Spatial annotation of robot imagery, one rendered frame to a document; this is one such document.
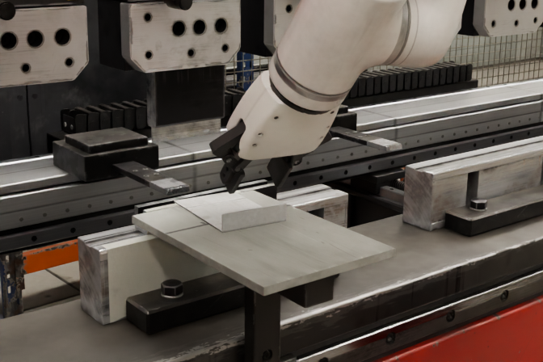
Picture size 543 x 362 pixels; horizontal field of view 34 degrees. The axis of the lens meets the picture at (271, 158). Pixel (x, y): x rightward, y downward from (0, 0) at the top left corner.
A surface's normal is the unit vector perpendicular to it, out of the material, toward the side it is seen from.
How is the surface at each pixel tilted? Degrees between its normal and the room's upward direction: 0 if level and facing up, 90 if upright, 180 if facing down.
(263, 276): 0
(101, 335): 0
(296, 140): 134
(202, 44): 90
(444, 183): 90
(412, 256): 0
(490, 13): 90
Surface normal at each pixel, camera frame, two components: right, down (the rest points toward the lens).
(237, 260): 0.01, -0.97
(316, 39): -0.57, 0.49
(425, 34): 0.31, 0.32
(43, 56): 0.61, 0.22
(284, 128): 0.27, 0.81
